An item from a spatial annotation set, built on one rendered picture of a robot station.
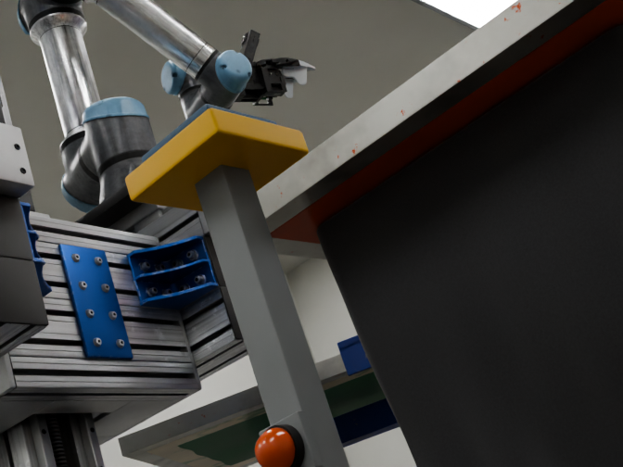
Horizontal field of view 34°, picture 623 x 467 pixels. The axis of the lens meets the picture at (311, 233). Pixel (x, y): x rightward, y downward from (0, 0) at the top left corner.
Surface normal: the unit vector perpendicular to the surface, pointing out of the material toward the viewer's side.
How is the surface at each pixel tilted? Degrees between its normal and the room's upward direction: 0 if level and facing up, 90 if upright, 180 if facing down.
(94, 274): 90
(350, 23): 180
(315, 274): 90
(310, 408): 90
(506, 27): 90
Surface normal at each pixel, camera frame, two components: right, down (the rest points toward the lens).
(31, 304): 0.76, -0.46
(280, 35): 0.31, 0.88
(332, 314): -0.64, -0.09
